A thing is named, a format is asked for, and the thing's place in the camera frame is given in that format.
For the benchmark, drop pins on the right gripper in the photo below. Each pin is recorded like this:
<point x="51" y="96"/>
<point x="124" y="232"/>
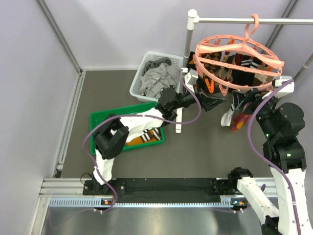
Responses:
<point x="254" y="96"/>

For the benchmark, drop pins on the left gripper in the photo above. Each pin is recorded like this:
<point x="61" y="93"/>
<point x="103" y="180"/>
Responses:
<point x="208" y="101"/>

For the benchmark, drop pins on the pink round clip hanger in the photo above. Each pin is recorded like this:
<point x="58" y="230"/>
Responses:
<point x="230" y="62"/>

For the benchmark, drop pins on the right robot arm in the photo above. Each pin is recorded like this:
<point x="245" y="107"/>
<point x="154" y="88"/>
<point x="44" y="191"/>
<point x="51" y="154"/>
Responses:
<point x="287" y="161"/>

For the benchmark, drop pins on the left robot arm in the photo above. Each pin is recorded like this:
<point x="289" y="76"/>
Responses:
<point x="110" y="136"/>

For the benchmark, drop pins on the orange clothes clip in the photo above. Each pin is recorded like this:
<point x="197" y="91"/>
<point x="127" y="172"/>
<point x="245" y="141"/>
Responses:
<point x="210" y="85"/>

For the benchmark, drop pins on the black argyle sock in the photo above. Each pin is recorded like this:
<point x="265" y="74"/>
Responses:
<point x="195" y="66"/>

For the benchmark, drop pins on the grey clothes pile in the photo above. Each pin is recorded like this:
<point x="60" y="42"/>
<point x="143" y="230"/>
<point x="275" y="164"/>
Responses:
<point x="158" y="75"/>

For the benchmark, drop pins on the orange brown striped sock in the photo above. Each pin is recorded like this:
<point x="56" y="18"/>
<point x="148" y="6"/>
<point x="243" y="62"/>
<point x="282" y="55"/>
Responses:
<point x="148" y="136"/>

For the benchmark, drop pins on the white metal clothes rack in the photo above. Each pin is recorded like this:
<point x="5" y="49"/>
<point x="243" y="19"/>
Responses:
<point x="189" y="49"/>

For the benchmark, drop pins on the green plastic tray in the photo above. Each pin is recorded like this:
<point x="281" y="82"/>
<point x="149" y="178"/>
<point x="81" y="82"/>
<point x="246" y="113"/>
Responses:
<point x="97" y="117"/>

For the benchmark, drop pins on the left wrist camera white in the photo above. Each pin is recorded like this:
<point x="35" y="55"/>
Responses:
<point x="190" y="76"/>

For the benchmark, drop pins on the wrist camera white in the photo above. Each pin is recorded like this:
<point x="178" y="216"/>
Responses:
<point x="190" y="76"/>
<point x="284" y="81"/>

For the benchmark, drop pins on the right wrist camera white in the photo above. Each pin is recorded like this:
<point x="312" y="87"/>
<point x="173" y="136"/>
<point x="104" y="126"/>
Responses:
<point x="284" y="81"/>

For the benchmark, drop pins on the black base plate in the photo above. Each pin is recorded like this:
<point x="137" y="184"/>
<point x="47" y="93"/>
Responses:
<point x="171" y="190"/>

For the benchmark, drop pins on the grey slotted cable duct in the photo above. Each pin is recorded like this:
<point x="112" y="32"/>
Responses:
<point x="102" y="203"/>

